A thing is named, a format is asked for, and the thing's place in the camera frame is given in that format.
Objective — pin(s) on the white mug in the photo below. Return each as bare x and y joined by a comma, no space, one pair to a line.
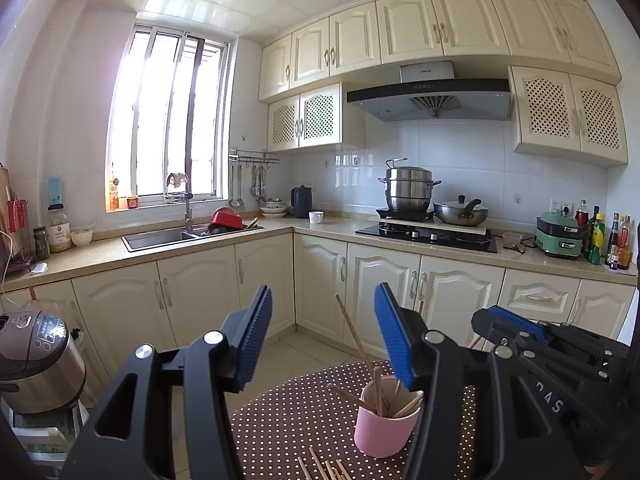
316,217

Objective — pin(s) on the wooden cutting board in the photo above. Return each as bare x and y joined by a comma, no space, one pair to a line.
5,200

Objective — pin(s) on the hanging kitchen utensils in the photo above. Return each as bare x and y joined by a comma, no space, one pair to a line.
257,187

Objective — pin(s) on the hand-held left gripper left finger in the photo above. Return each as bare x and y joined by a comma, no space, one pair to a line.
257,330

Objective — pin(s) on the stainless steel sink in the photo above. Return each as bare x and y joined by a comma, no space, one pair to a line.
160,240

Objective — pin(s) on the yellow green bottle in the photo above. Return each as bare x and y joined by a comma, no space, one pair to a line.
597,245

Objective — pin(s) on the clear plastic container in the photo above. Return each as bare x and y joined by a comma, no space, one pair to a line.
511,239

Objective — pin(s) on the steel wok with lid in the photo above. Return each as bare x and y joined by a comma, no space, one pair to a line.
460,214

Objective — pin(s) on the white rack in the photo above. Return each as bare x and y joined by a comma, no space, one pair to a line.
45,440

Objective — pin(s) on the hanging ladle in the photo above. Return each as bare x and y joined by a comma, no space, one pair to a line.
236,202

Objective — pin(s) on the light wooden board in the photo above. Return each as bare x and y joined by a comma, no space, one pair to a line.
450,229

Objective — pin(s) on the wall socket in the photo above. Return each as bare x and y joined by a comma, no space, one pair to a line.
562,206

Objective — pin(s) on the range hood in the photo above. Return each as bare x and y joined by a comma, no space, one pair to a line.
430,97

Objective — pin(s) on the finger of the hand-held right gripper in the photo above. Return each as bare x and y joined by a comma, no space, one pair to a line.
500,332
520,322

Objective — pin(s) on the green electric cooker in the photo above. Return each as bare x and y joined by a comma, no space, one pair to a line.
557,237

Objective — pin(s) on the small white packet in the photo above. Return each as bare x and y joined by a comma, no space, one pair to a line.
39,268

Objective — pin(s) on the wooden chopstick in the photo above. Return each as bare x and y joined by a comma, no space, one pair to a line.
474,343

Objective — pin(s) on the white bowl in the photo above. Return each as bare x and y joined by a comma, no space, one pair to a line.
82,237

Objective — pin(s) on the kitchen window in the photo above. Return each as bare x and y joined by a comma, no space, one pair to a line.
165,110

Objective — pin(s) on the red liquid bottle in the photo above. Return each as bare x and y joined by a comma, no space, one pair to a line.
625,245

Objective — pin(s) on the grey rice cooker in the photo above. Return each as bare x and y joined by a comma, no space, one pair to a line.
40,365

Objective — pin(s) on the bundle of wooden chopsticks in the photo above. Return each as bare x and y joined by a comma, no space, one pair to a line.
378,390

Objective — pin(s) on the small dark jar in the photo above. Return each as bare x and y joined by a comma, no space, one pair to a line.
41,245

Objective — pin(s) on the brown polka-dot tablecloth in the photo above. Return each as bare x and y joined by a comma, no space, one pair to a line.
290,420

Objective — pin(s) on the cream base cabinets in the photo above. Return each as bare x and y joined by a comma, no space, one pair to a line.
200,285

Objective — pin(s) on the purple tray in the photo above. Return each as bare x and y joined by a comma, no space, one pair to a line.
22,265

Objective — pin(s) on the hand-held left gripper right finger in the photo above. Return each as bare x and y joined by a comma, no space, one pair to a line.
395,335

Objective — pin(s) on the light blue box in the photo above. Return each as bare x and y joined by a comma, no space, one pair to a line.
56,191

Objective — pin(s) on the red utensil holder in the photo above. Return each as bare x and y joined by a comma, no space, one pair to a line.
17,220

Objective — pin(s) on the red pot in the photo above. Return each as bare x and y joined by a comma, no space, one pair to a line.
225,220

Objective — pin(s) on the lattice door wall cabinet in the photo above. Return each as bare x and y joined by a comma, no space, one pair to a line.
315,117
570,110

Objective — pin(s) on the large glass jar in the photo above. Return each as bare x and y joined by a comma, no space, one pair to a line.
59,232

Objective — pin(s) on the black kettle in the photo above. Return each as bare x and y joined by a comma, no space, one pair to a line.
301,204

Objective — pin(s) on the cream upper wall cabinets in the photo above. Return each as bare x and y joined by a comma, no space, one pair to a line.
410,25

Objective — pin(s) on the stainless steel steamer pot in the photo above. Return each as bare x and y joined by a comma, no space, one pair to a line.
407,190

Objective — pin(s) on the black glass gas hob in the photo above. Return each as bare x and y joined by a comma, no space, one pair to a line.
425,240

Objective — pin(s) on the pile of wooden chopsticks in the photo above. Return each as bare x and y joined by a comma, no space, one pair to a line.
325,467

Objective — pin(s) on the orange bottle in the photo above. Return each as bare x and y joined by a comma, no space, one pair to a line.
114,197

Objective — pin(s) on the dark soy sauce bottle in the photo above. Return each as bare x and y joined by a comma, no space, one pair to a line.
612,245

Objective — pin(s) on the pink cup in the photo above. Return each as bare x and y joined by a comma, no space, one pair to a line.
385,430

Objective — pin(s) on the wall utensil rack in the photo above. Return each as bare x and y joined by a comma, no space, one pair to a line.
252,156

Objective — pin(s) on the dark red sauce bottle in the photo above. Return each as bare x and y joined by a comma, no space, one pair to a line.
581,215

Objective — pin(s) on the stack of bowls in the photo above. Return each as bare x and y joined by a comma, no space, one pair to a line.
274,210

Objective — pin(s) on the metal faucet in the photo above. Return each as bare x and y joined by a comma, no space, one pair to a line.
188,210

